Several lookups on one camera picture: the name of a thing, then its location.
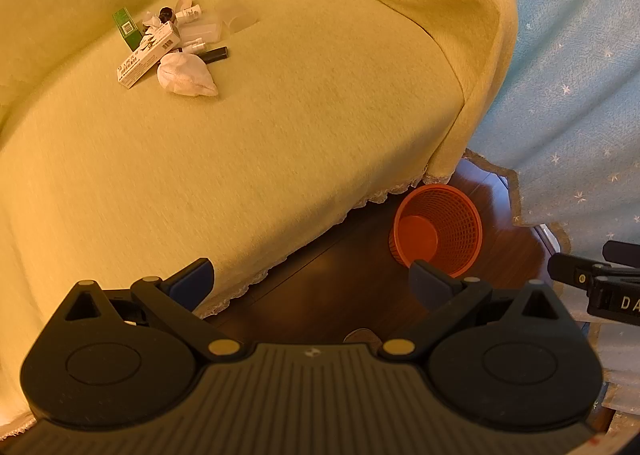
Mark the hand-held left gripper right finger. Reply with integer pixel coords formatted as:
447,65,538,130
377,259,582,363

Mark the green box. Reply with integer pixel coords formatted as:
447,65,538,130
112,7,141,52

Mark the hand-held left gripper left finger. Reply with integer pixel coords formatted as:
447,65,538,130
47,257,246,362

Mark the yellow blanket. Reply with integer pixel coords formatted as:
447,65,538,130
0,0,520,436

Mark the clear plastic cup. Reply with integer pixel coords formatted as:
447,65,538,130
215,0,258,34

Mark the clear plastic box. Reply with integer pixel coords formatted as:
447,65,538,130
177,19,223,46

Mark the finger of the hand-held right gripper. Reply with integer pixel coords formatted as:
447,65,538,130
602,240,640,269
547,252,640,291

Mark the light blue starry cloth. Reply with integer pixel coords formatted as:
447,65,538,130
440,0,640,436

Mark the orange mesh basket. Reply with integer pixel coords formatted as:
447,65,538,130
389,184,484,279

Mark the crumpled white tissue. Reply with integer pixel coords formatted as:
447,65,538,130
156,52,220,98

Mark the small crumpled paper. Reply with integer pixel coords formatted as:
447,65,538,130
140,10,169,36

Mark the long white box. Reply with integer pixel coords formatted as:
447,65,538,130
116,24,182,90

